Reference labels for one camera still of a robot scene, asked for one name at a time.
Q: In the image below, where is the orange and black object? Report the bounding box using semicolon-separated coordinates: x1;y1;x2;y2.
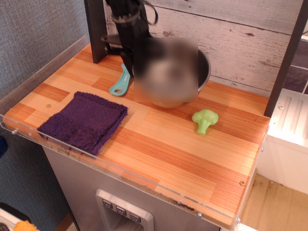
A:
0;221;38;231

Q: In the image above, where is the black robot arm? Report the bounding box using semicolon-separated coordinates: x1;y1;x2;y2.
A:
101;0;151;76

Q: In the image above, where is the teal dish brush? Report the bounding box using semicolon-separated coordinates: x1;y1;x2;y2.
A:
109;64;130;96

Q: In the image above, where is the dark vertical post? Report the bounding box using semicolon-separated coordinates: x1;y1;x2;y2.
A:
264;0;308;117
84;0;110;64

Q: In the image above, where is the silver dispenser button panel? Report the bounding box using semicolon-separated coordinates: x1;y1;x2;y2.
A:
95;188;154;231

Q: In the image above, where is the black cable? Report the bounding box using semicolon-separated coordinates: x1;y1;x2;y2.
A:
141;0;159;25

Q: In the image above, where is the green toy broccoli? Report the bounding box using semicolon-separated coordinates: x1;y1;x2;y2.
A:
192;109;218;135

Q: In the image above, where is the stainless steel bowl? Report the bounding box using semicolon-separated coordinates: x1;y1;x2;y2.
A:
133;38;212;109

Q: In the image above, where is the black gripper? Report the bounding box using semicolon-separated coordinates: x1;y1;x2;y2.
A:
101;16;151;77

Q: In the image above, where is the dark left vertical post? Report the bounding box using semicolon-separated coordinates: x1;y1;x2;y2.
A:
84;0;110;64

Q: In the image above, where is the purple folded towel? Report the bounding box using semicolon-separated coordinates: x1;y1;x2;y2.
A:
38;91;128;155

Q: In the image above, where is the white ribbed sink unit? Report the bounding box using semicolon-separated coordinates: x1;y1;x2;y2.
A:
257;89;308;193

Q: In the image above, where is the grey toy cabinet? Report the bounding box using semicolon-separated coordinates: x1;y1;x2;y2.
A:
42;146;222;231

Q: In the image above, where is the dark right vertical post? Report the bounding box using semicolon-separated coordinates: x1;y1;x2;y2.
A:
264;0;308;117

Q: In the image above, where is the clear acrylic edge guard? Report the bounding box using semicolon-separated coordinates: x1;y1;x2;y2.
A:
1;110;269;230

